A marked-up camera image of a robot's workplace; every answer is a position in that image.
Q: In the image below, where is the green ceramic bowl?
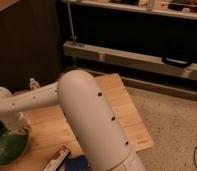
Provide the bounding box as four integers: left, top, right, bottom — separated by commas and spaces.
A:
0, 129, 29, 166

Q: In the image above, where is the black case handle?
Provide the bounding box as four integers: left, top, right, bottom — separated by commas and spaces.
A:
161, 57, 192, 68

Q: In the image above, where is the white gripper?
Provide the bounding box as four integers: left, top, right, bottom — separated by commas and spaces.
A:
0, 112, 30, 131

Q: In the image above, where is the grey metal case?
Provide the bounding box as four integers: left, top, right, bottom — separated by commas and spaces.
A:
63, 41, 197, 81

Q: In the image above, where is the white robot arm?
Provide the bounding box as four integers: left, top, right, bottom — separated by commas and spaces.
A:
0, 70, 146, 171

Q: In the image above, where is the blue sponge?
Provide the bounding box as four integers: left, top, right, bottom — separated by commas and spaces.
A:
65, 156, 88, 171

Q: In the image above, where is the black rectangular box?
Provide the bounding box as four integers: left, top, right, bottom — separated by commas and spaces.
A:
42, 145, 71, 171

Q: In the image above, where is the metal pole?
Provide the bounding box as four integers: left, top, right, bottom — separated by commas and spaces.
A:
66, 0, 77, 45

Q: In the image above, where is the cluttered wall shelf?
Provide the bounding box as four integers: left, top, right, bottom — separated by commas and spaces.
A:
61, 0, 197, 20

